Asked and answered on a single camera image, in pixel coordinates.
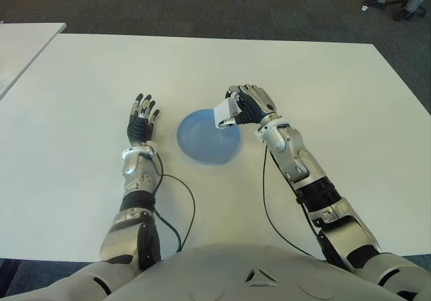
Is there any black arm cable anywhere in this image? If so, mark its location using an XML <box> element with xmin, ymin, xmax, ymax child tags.
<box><xmin>147</xmin><ymin>143</ymin><xmax>197</xmax><ymax>253</ymax></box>
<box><xmin>262</xmin><ymin>143</ymin><xmax>325</xmax><ymax>260</ymax></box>

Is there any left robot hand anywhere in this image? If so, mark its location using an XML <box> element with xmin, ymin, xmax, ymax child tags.
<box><xmin>126</xmin><ymin>94</ymin><xmax>161</xmax><ymax>146</ymax></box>

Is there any black office chair base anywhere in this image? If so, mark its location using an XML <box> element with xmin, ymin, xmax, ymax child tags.
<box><xmin>365</xmin><ymin>0</ymin><xmax>407</xmax><ymax>11</ymax></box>

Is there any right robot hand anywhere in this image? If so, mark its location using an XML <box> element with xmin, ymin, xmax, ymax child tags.
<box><xmin>218</xmin><ymin>83</ymin><xmax>281</xmax><ymax>129</ymax></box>

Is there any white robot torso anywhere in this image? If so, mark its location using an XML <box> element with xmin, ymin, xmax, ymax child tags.
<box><xmin>0</xmin><ymin>242</ymin><xmax>405</xmax><ymax>301</ymax></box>

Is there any white side table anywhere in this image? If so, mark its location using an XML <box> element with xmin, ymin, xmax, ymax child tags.
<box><xmin>0</xmin><ymin>22</ymin><xmax>67</xmax><ymax>100</ymax></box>

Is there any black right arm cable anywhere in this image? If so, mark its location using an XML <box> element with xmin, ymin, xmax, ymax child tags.
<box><xmin>262</xmin><ymin>143</ymin><xmax>325</xmax><ymax>260</ymax></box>

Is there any white charger plug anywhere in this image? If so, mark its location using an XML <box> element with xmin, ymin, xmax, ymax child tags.
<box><xmin>213</xmin><ymin>98</ymin><xmax>241</xmax><ymax>129</ymax></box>

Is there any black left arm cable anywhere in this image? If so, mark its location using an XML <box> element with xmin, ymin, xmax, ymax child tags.
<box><xmin>147</xmin><ymin>143</ymin><xmax>197</xmax><ymax>253</ymax></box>

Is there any blue plastic plate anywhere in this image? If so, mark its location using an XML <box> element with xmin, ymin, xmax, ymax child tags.
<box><xmin>176</xmin><ymin>108</ymin><xmax>242</xmax><ymax>167</ymax></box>

